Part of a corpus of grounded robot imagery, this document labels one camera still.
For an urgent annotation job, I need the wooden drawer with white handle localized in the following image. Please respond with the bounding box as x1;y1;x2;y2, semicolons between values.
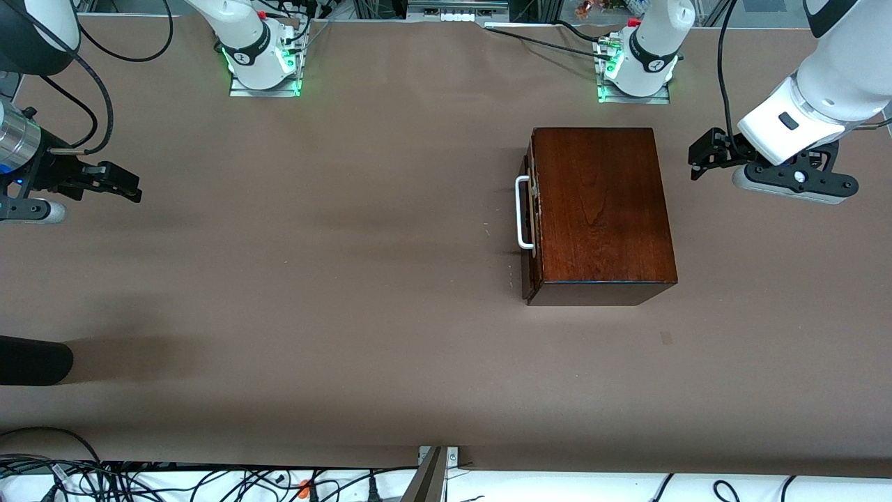
515;132;543;304

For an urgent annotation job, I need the dark brown wooden cabinet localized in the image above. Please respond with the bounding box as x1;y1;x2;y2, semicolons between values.
526;127;678;306

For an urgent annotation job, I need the black cylindrical object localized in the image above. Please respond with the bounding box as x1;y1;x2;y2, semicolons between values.
0;335;74;386

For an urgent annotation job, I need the grey strip with white connectors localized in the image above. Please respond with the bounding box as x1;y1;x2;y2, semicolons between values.
408;0;509;23

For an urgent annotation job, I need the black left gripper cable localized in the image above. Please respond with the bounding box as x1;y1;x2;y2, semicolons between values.
718;0;741;144

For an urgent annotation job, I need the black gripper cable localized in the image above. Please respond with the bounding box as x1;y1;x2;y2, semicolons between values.
0;0;116;155
718;0;741;144

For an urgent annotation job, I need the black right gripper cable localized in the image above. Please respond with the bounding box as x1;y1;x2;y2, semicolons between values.
0;0;116;155

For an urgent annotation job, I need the black right arm cable loop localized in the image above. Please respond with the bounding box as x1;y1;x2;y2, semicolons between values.
73;0;175;63

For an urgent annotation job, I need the black cable on table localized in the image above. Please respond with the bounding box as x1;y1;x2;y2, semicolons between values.
484;20;615;62

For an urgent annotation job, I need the black floor cable tangle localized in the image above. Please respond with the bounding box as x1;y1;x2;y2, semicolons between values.
0;427;419;502

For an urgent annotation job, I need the aluminium table bracket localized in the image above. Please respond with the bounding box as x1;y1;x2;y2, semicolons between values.
418;446;460;483

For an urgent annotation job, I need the dark metal post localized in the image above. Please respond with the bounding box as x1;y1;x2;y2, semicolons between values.
401;446;449;502

